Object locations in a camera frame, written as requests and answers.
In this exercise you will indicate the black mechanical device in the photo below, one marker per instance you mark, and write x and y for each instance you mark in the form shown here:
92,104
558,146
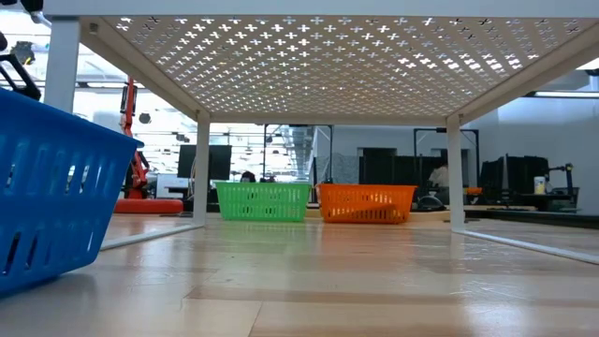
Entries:
28,84

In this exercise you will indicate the small orange object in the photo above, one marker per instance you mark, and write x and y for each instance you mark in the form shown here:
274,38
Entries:
473,190

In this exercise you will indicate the orange plastic basket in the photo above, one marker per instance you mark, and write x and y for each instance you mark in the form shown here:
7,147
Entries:
365,203

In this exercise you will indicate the white perforated metal shelf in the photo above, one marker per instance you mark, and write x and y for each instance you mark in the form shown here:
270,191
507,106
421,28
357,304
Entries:
304,70

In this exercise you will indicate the black ceiling fixture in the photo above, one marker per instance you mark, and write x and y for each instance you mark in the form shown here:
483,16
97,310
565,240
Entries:
23,52

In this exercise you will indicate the person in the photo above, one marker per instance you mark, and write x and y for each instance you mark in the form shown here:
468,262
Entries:
248,177
440,178

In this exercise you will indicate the white container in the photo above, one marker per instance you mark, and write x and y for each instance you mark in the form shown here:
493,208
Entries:
540,185

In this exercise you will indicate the black partition panels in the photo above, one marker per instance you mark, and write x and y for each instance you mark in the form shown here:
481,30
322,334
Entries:
393,171

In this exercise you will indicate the green plastic basket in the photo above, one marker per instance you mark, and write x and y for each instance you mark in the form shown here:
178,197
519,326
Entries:
262,201

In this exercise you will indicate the black background monitor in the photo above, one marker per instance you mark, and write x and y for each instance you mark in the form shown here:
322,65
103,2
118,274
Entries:
217,161

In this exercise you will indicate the blue plastic basket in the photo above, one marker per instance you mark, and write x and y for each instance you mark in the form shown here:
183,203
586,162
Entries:
56,196

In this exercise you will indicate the black dome object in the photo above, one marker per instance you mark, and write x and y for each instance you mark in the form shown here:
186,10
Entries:
430,203

